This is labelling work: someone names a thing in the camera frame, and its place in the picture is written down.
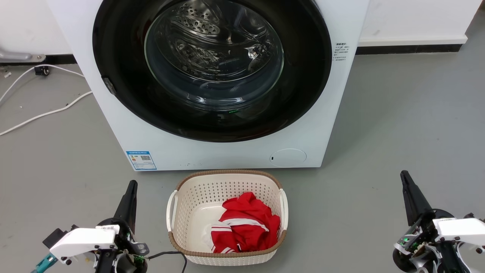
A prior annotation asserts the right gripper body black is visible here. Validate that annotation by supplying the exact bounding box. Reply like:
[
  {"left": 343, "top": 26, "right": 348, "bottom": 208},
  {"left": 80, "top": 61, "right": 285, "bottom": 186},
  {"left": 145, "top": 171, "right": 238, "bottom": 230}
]
[{"left": 393, "top": 209, "right": 461, "bottom": 273}]

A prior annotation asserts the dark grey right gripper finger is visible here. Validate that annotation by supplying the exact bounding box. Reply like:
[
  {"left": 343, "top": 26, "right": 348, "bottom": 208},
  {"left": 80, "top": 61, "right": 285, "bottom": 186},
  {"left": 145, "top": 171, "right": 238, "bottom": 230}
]
[{"left": 400, "top": 170, "right": 433, "bottom": 227}]

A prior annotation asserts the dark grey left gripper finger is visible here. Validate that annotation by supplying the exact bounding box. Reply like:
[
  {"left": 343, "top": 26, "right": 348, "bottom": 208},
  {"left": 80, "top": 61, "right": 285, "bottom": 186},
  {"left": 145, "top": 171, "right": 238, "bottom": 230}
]
[{"left": 113, "top": 180, "right": 138, "bottom": 234}]

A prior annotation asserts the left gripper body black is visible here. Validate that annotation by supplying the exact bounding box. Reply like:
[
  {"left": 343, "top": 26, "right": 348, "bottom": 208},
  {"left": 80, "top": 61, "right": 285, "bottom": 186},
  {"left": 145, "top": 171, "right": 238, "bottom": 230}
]
[{"left": 95, "top": 218, "right": 149, "bottom": 273}]

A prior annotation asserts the white front-load washing machine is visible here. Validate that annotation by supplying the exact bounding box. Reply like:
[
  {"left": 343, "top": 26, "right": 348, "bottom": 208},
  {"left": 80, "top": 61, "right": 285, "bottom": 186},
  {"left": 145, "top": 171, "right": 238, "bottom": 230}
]
[{"left": 46, "top": 0, "right": 370, "bottom": 171}]

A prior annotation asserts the black round washer door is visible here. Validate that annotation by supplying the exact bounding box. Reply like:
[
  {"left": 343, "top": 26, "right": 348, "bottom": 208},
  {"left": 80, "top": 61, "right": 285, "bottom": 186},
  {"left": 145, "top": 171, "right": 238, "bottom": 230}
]
[{"left": 92, "top": 0, "right": 333, "bottom": 143}]

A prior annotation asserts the blue energy label sticker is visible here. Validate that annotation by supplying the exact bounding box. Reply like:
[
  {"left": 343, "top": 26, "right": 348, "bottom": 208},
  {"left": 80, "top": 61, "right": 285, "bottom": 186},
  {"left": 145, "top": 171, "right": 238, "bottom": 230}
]
[{"left": 126, "top": 151, "right": 157, "bottom": 171}]

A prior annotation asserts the cream plastic laundry basket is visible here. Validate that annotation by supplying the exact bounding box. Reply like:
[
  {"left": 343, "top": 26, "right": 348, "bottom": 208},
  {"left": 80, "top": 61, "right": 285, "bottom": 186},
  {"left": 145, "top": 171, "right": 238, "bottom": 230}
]
[{"left": 166, "top": 169, "right": 289, "bottom": 266}]

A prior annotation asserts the red white-striped garment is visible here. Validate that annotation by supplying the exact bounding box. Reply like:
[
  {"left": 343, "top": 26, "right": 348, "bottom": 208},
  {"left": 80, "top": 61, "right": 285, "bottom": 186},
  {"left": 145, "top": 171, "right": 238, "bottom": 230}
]
[{"left": 211, "top": 192, "right": 281, "bottom": 254}]

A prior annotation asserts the round white filter cover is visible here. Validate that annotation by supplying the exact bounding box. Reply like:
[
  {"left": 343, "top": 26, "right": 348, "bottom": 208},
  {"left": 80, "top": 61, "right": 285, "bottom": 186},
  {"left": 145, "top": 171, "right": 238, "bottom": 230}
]
[{"left": 269, "top": 148, "right": 307, "bottom": 168}]

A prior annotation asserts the black text sticker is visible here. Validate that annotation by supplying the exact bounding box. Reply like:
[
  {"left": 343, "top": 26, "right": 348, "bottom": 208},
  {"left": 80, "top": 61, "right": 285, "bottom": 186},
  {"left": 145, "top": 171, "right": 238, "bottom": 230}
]
[{"left": 333, "top": 42, "right": 347, "bottom": 62}]

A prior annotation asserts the steel perforated washer drum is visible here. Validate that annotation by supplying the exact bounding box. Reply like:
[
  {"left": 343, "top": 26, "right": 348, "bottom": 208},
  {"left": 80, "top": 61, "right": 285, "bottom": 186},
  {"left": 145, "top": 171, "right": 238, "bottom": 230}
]
[{"left": 145, "top": 0, "right": 285, "bottom": 111}]

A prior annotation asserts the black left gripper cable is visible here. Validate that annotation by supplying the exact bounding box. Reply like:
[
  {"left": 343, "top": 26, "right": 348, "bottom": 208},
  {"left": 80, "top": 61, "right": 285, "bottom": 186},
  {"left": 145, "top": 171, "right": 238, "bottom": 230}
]
[{"left": 146, "top": 251, "right": 188, "bottom": 273}]

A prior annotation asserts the teal cable connector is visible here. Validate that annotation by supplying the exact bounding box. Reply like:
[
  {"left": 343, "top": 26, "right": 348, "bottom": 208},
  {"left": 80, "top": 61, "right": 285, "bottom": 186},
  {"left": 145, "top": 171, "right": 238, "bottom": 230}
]
[{"left": 31, "top": 253, "right": 58, "bottom": 273}]

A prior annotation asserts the white power cable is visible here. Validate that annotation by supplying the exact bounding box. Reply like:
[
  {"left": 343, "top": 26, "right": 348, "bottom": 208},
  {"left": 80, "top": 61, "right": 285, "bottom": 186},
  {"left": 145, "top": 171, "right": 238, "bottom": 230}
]
[{"left": 0, "top": 91, "right": 94, "bottom": 137}]

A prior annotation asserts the thin white cable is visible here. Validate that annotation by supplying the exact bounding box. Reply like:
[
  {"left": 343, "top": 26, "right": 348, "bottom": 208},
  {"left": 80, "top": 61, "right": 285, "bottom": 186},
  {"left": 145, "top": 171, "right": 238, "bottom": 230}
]
[{"left": 0, "top": 64, "right": 85, "bottom": 104}]

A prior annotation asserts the grey metal floor bracket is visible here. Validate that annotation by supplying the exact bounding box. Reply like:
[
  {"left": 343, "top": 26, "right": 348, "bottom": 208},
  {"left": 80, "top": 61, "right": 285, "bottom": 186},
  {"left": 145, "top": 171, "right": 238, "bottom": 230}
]
[{"left": 0, "top": 48, "right": 47, "bottom": 63}]

